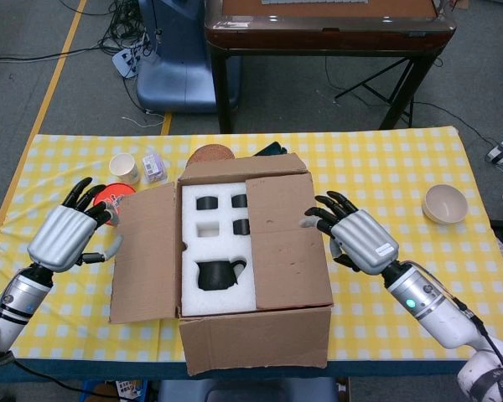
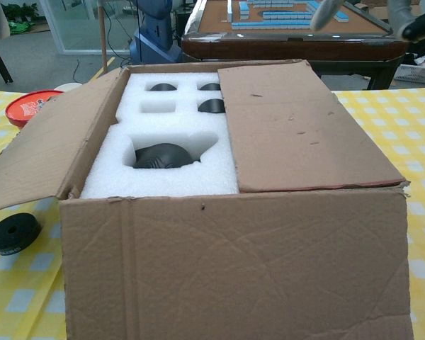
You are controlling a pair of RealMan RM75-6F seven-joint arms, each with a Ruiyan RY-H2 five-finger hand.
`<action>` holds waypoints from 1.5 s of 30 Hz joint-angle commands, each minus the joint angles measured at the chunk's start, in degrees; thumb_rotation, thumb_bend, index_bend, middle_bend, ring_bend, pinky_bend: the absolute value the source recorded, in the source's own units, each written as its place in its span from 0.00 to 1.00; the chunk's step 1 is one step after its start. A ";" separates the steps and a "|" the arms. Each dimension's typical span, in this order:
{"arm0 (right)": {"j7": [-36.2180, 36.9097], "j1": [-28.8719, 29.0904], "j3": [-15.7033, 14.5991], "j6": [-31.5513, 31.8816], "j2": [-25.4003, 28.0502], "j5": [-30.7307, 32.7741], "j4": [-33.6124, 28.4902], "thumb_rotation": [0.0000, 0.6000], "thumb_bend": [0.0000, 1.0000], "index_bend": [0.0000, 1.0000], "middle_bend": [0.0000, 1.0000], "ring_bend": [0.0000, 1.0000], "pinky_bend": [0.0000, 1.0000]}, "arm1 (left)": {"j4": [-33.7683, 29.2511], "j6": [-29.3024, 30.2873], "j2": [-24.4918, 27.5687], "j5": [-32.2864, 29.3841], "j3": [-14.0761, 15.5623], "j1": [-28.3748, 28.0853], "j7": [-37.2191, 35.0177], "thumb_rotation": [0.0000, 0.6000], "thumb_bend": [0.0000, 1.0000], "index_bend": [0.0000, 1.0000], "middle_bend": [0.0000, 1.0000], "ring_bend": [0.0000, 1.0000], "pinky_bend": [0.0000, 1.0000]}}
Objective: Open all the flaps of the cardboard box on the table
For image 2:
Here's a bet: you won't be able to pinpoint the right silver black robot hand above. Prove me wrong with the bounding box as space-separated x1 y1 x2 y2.
310 0 425 42

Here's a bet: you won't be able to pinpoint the brown cardboard shipping box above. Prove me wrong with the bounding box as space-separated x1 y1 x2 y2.
0 59 414 340

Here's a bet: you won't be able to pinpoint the orange lidded canister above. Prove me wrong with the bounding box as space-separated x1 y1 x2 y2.
5 89 64 129

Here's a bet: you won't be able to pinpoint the green potted plants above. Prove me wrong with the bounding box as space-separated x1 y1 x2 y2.
1 3 40 35

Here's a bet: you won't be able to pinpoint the white plastic basket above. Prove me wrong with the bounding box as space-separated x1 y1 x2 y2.
392 63 425 86

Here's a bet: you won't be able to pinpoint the white paper cup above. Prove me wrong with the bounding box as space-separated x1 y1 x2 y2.
53 82 83 94

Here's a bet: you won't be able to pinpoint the wooden pole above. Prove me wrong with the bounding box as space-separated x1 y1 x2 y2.
97 0 110 74

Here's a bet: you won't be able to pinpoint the brown mahjong table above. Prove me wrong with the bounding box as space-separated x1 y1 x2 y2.
180 0 412 89

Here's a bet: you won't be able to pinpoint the yellow white checked tablecloth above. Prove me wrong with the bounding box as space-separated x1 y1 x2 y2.
0 86 425 340

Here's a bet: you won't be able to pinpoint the mahjong tile rows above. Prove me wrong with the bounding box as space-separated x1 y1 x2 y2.
228 0 350 31

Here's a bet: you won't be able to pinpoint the blue machine base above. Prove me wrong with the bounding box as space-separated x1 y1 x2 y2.
129 0 183 65

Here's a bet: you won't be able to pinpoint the white foam insert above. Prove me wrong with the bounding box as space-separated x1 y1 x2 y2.
80 72 240 199

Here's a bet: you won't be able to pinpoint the black teapot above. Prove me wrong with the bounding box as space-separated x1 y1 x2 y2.
132 142 202 170

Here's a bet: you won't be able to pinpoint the black round disc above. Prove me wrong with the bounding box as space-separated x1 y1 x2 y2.
0 212 43 256

